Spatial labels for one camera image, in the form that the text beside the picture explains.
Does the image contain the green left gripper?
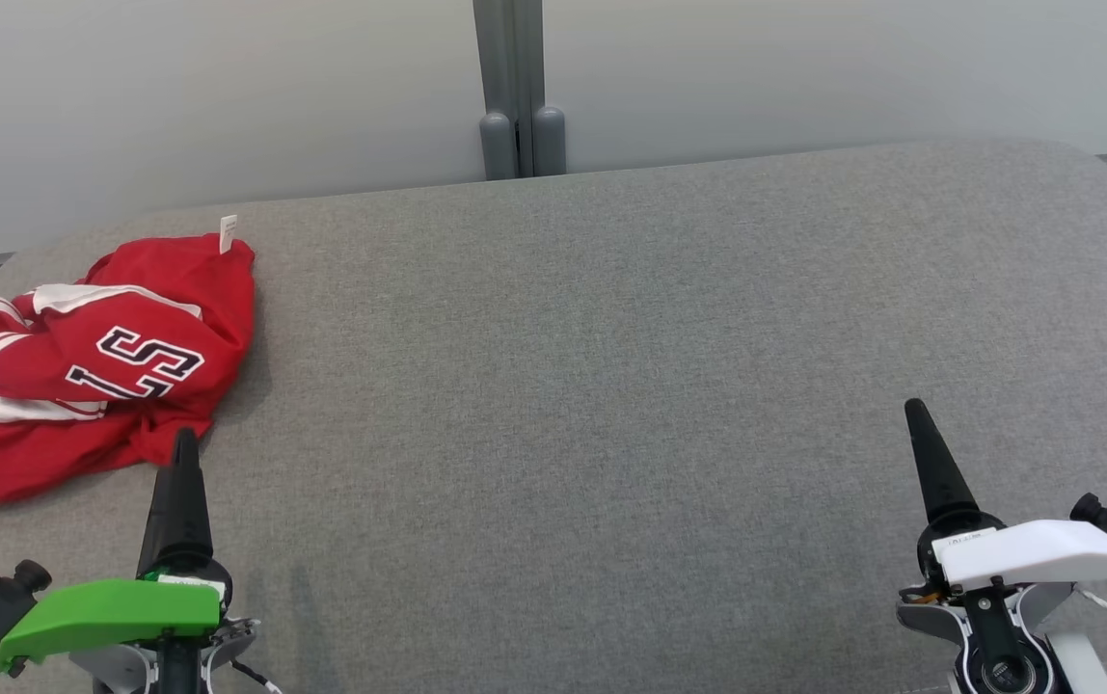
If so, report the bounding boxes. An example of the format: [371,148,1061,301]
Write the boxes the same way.
[0,429,234,676]

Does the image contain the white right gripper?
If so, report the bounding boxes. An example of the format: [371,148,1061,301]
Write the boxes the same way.
[904,398,1107,595]

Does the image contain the red jersey with white sleeves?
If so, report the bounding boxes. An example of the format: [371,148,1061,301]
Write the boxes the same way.
[0,214,257,425]

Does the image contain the grey fabric sofa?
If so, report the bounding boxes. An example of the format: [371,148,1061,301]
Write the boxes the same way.
[0,138,1107,694]

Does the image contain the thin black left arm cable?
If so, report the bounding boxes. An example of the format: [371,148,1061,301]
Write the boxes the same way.
[229,658,286,694]

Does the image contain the grey partition post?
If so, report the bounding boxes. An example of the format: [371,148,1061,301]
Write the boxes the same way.
[472,0,568,181]

